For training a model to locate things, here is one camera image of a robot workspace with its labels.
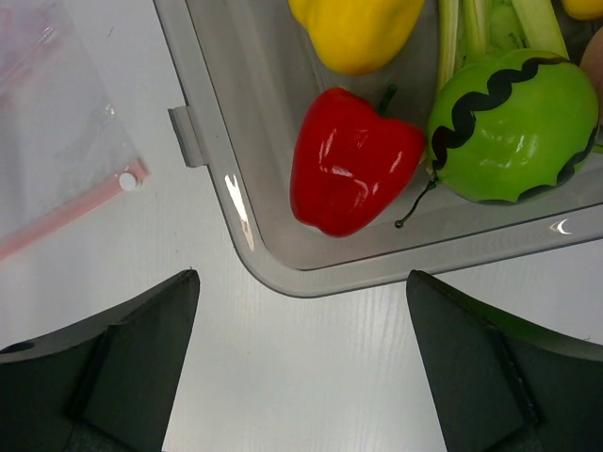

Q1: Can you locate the green celery bunch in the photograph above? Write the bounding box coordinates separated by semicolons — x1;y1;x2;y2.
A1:
436;0;569;90

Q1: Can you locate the red bell pepper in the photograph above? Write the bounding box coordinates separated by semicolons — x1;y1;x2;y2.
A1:
289;85;426;237

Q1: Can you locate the pink peach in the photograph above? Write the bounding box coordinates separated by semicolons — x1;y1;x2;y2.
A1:
579;34;602;87

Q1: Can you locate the yellow bell pepper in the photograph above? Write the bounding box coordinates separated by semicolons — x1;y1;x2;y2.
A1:
288;0;424;76

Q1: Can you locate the green toy watermelon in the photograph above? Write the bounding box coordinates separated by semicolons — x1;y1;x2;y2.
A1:
414;49;600;206

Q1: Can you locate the orange yellow mango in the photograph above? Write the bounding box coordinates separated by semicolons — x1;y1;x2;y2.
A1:
562;0;603;21

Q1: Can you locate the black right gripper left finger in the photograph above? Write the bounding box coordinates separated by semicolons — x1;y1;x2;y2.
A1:
1;269;200;451

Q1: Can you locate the clear zip top bag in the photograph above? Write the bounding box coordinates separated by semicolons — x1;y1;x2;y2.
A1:
1;1;148;257

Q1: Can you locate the clear plastic food bin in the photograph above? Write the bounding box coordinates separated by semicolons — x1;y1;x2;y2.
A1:
155;1;602;298

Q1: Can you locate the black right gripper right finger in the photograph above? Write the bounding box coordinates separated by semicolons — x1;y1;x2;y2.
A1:
406;270;602;451

